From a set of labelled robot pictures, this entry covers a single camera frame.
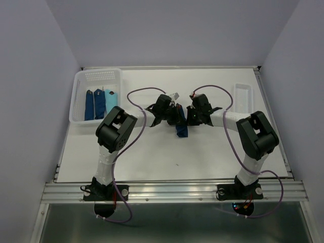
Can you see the dark blue napkin roll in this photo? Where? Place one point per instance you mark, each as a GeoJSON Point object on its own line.
{"type": "Point", "coordinates": [99, 98]}
{"type": "Point", "coordinates": [89, 106]}

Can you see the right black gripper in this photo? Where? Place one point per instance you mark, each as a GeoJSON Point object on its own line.
{"type": "Point", "coordinates": [191, 114]}

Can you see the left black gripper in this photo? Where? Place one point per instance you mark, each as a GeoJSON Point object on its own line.
{"type": "Point", "coordinates": [173, 114]}

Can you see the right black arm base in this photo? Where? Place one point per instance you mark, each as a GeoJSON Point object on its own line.
{"type": "Point", "coordinates": [242, 196]}

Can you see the dark blue paper napkin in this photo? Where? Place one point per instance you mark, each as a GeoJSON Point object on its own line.
{"type": "Point", "coordinates": [181, 126]}

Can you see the aluminium front rail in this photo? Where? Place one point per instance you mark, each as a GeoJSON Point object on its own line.
{"type": "Point", "coordinates": [174, 192]}

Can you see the white perforated plastic basket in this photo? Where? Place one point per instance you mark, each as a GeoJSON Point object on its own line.
{"type": "Point", "coordinates": [93, 79]}

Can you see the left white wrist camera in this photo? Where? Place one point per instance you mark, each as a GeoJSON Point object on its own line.
{"type": "Point", "coordinates": [174, 96]}

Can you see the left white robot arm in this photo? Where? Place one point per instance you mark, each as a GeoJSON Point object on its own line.
{"type": "Point", "coordinates": [113, 134]}

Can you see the white utensil tray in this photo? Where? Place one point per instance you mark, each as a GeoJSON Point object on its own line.
{"type": "Point", "coordinates": [243, 98]}

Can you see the light blue napkin roll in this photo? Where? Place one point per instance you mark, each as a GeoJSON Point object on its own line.
{"type": "Point", "coordinates": [111, 99]}

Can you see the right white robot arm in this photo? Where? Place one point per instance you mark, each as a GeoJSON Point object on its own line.
{"type": "Point", "coordinates": [258, 140]}

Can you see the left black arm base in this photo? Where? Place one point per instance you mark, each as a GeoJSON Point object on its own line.
{"type": "Point", "coordinates": [106, 200]}

